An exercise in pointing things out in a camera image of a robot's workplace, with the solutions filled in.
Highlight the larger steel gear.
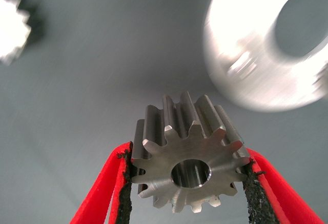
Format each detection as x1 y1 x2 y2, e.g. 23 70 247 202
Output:
130 91 251 214

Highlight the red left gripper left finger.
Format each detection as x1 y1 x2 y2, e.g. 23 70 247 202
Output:
69 141 134 224

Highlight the round metal plate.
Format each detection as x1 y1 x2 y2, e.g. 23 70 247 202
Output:
202 0 328 113

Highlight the dark grey table cloth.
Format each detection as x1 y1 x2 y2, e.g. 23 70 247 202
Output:
0 0 328 224

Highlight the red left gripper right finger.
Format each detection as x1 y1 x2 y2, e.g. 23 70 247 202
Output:
242 148 325 224

